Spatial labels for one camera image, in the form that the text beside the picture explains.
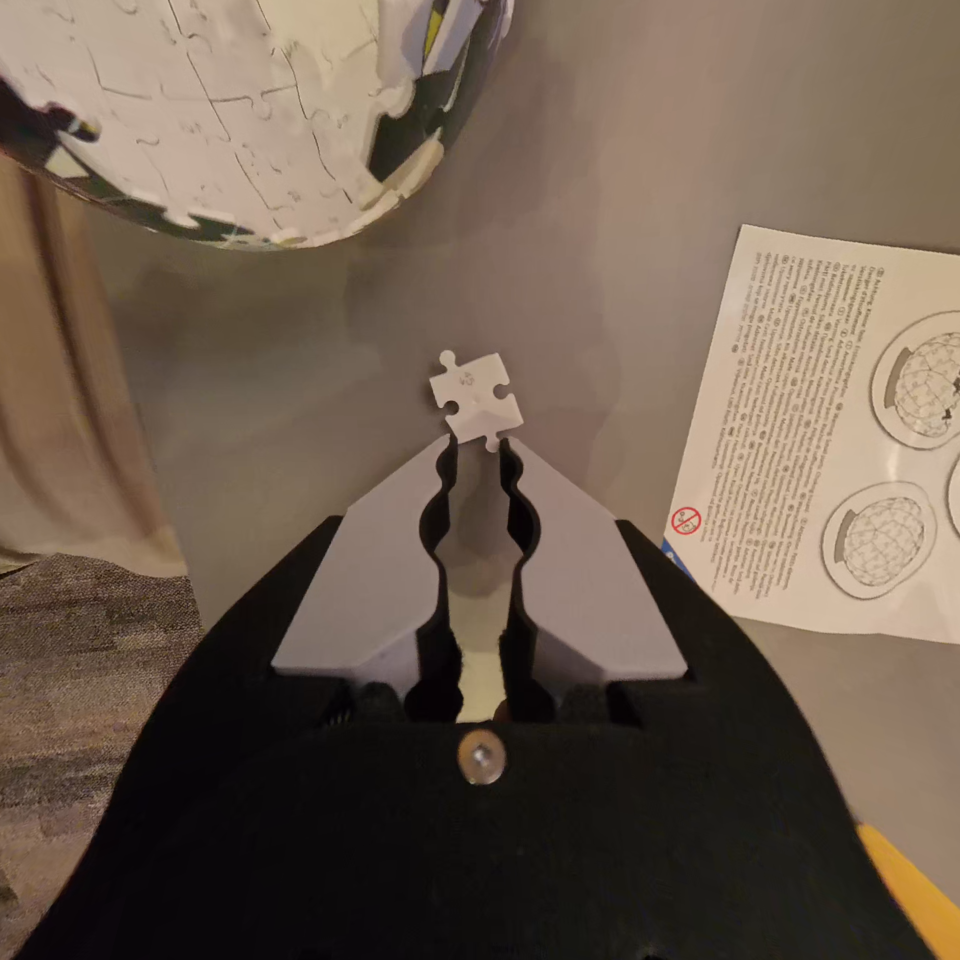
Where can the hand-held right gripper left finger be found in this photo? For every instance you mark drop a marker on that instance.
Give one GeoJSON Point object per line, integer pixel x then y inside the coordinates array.
{"type": "Point", "coordinates": [367, 600]}

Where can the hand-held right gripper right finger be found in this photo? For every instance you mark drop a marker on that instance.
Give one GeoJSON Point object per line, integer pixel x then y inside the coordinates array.
{"type": "Point", "coordinates": [592, 607]}

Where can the white puzzle piece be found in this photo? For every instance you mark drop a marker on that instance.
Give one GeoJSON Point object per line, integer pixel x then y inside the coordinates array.
{"type": "Point", "coordinates": [476, 397]}

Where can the partly built puzzle ball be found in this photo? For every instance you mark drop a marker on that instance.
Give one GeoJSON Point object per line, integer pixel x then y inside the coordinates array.
{"type": "Point", "coordinates": [225, 112]}

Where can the white instruction sheet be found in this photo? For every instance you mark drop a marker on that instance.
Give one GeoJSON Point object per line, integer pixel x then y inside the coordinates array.
{"type": "Point", "coordinates": [750, 420]}

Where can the yellow box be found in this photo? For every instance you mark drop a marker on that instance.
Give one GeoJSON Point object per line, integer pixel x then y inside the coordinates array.
{"type": "Point", "coordinates": [922, 915]}

